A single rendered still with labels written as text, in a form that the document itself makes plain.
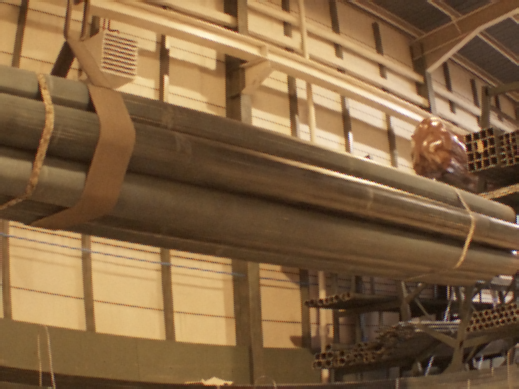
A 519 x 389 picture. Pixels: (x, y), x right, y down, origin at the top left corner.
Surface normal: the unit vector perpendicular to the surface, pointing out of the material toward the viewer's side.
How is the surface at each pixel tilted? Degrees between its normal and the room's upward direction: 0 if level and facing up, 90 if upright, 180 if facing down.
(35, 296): 90
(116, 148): 120
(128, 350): 90
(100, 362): 90
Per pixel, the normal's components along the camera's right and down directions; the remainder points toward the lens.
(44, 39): 0.74, -0.19
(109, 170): 0.65, 0.32
